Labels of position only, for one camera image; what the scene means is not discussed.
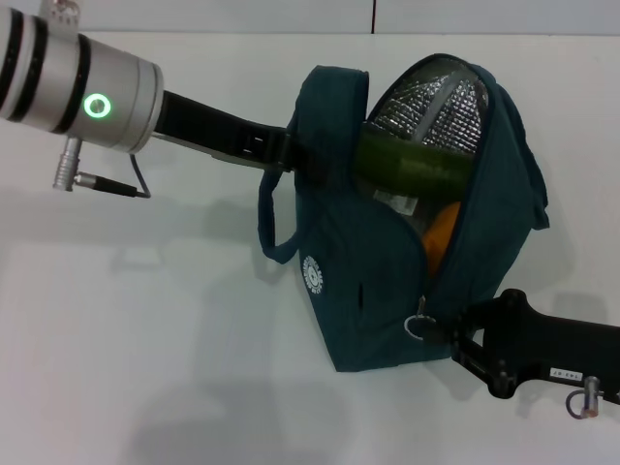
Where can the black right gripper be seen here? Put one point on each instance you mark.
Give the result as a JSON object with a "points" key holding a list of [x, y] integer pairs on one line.
{"points": [[547, 339]]}

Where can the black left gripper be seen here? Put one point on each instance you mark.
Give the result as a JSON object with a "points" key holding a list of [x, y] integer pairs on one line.
{"points": [[213, 131]]}

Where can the dark teal insulated lunch bag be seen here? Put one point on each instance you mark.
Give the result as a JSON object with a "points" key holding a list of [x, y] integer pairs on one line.
{"points": [[378, 290]]}

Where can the green cucumber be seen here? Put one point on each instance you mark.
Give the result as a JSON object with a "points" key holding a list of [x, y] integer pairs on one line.
{"points": [[412, 162]]}

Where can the orange pear fruit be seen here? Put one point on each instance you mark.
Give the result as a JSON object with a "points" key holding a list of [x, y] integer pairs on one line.
{"points": [[441, 237]]}

